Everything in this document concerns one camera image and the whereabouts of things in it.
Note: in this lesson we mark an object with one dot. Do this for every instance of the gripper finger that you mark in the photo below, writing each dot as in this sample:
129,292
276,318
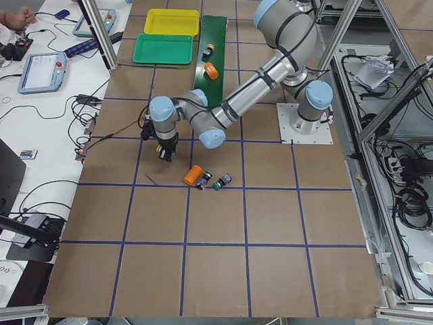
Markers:
169,154

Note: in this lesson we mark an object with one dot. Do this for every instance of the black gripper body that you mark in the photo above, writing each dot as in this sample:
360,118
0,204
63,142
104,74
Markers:
168,143

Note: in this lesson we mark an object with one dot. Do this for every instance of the orange cylinder with label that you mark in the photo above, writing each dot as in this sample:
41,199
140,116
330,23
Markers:
211,71

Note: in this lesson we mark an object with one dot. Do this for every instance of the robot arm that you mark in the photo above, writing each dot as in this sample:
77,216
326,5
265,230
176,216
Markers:
292,35

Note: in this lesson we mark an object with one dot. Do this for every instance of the plain orange cylinder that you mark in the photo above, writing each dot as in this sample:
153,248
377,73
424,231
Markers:
192,176

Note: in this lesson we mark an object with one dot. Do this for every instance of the green push button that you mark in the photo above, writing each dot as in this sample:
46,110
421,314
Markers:
203,181
222,181

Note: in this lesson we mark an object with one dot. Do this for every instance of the green plastic tray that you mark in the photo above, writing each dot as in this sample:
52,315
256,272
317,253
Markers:
163,49

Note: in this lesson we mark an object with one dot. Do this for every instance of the green conveyor belt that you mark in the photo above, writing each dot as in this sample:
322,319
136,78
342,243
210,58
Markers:
212,30

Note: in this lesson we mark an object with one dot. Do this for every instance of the folded blue plaid umbrella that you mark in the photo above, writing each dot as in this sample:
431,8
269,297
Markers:
81,48

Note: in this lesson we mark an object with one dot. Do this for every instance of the yellow plastic tray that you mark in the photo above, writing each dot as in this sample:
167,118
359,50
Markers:
172,22

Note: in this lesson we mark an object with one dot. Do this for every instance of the near teach pendant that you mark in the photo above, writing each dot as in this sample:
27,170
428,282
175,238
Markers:
42,73

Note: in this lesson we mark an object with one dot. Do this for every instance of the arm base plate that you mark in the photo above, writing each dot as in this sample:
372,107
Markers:
294,130

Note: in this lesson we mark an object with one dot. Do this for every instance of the aluminium frame post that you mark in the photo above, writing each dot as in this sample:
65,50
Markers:
93,18

